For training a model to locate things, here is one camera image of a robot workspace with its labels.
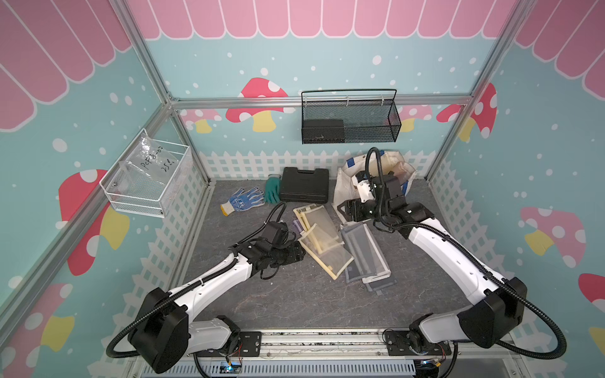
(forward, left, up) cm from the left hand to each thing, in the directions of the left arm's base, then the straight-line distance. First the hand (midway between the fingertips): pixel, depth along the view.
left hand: (299, 258), depth 83 cm
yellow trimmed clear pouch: (+8, -11, -9) cm, 17 cm away
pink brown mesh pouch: (+33, -41, +12) cm, 54 cm away
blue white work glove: (+34, +29, -10) cm, 46 cm away
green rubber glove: (+41, +15, -8) cm, 45 cm away
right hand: (+11, -15, +15) cm, 24 cm away
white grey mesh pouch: (+5, -25, -7) cm, 26 cm away
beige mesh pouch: (+42, -38, +10) cm, 57 cm away
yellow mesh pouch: (+24, -3, -7) cm, 25 cm away
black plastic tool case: (+41, -3, -6) cm, 41 cm away
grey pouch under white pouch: (-6, -29, -8) cm, 30 cm away
